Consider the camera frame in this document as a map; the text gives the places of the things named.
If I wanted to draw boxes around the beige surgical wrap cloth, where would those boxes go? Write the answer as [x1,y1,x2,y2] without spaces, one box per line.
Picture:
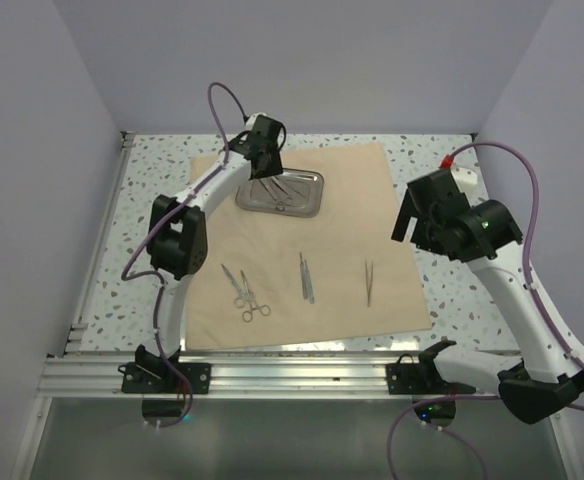
[184,143,431,350]

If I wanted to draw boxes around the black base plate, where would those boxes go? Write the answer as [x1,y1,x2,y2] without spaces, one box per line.
[118,362,212,395]
[385,351,459,395]

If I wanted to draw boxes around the steel tweezers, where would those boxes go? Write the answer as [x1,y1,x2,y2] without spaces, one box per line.
[365,260,374,307]

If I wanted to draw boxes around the steel scalpel handle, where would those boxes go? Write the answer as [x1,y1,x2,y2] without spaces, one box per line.
[304,260,315,304]
[299,252,308,301]

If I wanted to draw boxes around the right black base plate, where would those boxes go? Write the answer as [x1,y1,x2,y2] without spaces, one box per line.
[385,351,459,395]

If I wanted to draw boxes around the aluminium mounting rail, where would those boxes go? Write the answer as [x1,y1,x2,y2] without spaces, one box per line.
[36,352,523,401]

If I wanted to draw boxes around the small steel scissors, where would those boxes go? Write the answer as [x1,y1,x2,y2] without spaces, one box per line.
[221,264,245,308]

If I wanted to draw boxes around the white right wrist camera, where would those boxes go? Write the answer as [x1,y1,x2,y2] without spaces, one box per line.
[450,166,479,195]

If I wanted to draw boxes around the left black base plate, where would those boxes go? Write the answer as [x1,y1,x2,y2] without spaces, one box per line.
[118,362,212,395]

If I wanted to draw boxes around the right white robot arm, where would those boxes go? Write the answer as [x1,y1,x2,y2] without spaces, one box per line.
[385,169,584,424]

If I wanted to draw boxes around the steel forceps with ring handles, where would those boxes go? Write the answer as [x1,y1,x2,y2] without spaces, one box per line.
[238,271,271,323]

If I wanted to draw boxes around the stainless steel instrument tray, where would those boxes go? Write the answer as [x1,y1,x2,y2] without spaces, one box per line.
[235,169,325,218]

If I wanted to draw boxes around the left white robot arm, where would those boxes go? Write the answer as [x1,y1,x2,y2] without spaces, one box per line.
[122,113,287,393]

